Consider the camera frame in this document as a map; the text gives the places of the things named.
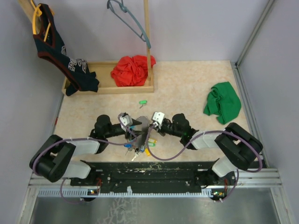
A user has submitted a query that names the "green cloth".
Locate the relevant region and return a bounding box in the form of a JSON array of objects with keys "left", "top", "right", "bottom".
[{"left": 203, "top": 82, "right": 242, "bottom": 125}]

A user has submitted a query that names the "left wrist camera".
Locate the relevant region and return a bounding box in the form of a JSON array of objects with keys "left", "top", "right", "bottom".
[{"left": 118, "top": 113, "right": 133, "bottom": 130}]

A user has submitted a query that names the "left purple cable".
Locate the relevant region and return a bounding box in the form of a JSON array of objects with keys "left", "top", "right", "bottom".
[{"left": 31, "top": 113, "right": 138, "bottom": 205}]

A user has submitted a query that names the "grey-blue clothes hanger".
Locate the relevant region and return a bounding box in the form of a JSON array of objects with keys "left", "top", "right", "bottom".
[{"left": 106, "top": 0, "right": 150, "bottom": 49}]

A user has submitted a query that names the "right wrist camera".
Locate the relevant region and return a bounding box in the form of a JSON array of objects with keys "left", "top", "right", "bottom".
[{"left": 151, "top": 112, "right": 165, "bottom": 124}]

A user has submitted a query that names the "navy tank top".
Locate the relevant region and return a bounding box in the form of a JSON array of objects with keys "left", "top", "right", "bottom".
[{"left": 32, "top": 3, "right": 100, "bottom": 96}]

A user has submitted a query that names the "large metal keyring with keys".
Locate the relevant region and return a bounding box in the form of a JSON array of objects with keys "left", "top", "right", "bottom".
[{"left": 124, "top": 116, "right": 150, "bottom": 161}]

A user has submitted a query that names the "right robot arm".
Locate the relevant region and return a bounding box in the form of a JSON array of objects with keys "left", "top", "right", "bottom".
[{"left": 145, "top": 112, "right": 263, "bottom": 185}]

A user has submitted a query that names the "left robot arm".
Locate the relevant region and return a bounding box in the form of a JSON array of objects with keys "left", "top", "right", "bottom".
[{"left": 29, "top": 113, "right": 142, "bottom": 185}]

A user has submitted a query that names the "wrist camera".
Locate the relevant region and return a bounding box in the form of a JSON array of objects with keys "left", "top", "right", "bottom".
[
  {"left": 118, "top": 113, "right": 133, "bottom": 130},
  {"left": 151, "top": 112, "right": 165, "bottom": 124}
]

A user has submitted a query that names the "yellow clothes hanger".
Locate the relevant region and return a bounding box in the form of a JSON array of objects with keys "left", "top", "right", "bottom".
[{"left": 30, "top": 0, "right": 51, "bottom": 42}]

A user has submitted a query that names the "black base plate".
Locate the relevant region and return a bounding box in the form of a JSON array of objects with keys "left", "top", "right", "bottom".
[{"left": 71, "top": 162, "right": 224, "bottom": 194}]

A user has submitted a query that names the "wooden rack tray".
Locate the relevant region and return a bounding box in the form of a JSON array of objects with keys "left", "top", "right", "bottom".
[{"left": 18, "top": 0, "right": 154, "bottom": 95}]

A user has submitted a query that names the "green tagged key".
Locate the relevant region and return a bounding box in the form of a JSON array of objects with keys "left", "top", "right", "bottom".
[{"left": 139, "top": 100, "right": 147, "bottom": 108}]

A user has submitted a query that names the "red cloth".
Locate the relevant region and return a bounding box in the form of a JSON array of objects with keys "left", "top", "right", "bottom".
[{"left": 110, "top": 55, "right": 148, "bottom": 87}]

